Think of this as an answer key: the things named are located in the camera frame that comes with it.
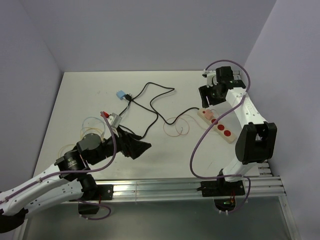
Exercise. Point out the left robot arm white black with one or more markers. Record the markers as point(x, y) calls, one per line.
point(68, 179)

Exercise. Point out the aluminium frame rail front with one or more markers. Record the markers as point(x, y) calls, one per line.
point(181, 189)

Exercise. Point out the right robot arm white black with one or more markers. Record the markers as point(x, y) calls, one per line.
point(231, 78)

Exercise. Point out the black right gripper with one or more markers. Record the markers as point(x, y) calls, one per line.
point(205, 92)

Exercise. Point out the left wrist camera grey red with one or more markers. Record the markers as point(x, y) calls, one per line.
point(113, 120)

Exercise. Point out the pink charger plug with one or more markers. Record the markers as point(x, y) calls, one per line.
point(208, 114)

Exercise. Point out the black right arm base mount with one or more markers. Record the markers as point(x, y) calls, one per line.
point(221, 188)

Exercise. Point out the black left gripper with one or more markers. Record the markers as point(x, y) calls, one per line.
point(130, 144)

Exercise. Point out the beige power strip red sockets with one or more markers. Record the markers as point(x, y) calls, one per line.
point(219, 128)

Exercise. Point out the blue charger plug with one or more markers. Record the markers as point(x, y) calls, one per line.
point(121, 94)

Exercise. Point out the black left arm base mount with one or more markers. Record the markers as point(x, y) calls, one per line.
point(88, 207)

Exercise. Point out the aluminium side rail right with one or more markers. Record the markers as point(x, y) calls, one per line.
point(265, 170)

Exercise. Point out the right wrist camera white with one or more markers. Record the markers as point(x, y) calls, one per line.
point(211, 77)

